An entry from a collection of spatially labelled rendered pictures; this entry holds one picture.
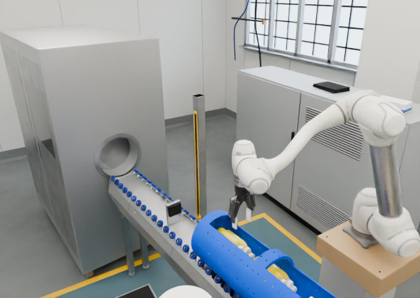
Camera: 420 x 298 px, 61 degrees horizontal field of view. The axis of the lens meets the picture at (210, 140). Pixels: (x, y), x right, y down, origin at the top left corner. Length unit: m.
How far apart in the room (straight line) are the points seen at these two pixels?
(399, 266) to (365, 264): 0.15
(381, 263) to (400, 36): 2.53
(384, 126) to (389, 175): 0.27
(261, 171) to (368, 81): 2.95
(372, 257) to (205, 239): 0.83
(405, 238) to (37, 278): 2.97
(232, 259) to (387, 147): 0.84
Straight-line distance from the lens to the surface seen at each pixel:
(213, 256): 1.83
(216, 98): 6.94
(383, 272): 1.94
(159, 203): 2.60
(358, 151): 3.16
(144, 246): 3.31
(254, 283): 1.67
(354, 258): 1.97
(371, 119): 1.50
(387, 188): 1.70
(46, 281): 3.63
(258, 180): 1.37
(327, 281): 2.30
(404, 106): 3.07
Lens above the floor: 2.34
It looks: 23 degrees down
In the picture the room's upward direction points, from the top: 1 degrees counter-clockwise
